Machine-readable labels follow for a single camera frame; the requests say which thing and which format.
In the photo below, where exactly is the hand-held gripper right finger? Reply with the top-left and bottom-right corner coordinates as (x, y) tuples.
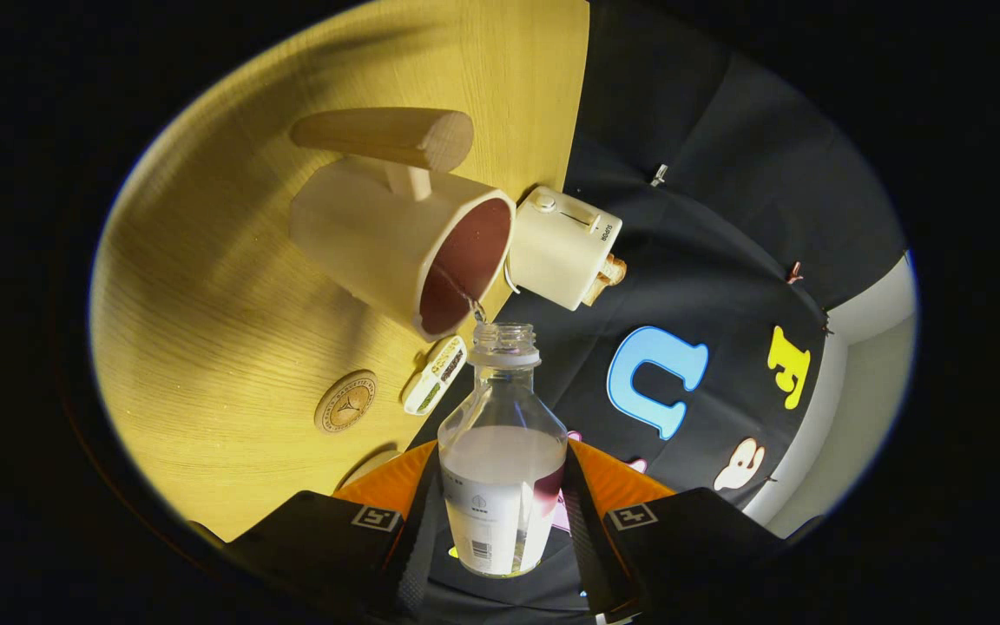
(561, 437), (787, 622)

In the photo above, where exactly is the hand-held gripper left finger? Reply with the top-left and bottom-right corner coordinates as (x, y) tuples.
(192, 438), (442, 622)

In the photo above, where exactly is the clear plastic juice bottle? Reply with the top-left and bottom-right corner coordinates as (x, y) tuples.
(437, 322), (569, 578)

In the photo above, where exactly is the round wooden coaster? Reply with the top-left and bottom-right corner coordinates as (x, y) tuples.
(314, 370), (378, 434)

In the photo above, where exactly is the cream cup with wooden handle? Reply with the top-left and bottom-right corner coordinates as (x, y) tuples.
(289, 107), (516, 342)

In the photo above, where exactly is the white divided grain dish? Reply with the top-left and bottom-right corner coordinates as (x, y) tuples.
(402, 335), (468, 416)

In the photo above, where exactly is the wooden table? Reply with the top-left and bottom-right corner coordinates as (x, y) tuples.
(90, 0), (592, 543)

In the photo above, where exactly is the cream toaster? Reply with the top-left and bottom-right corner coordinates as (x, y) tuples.
(507, 185), (623, 312)

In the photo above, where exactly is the black backdrop cloth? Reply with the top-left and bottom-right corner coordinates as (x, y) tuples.
(413, 0), (911, 625)

